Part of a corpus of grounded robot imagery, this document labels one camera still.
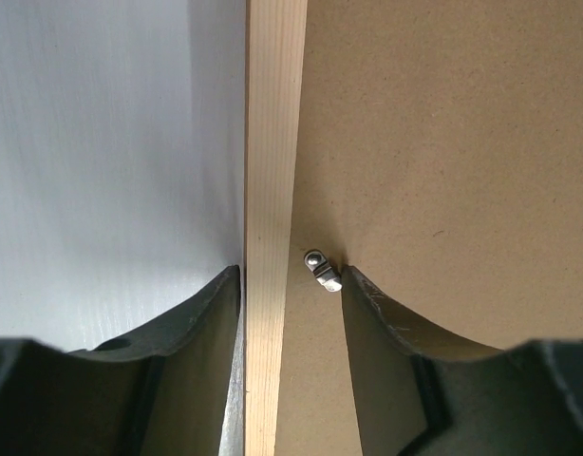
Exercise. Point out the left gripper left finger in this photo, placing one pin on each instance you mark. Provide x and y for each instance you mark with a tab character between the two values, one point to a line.
160	389

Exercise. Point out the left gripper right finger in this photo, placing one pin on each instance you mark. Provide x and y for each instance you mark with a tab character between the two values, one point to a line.
420	389

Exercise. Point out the metal backing board clip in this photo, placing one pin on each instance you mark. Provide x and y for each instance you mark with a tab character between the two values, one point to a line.
324	272

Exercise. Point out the brown frame backing board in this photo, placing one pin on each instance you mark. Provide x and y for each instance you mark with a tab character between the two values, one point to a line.
440	151

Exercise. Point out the wooden picture frame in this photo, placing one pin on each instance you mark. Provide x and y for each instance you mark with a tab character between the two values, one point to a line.
276	42

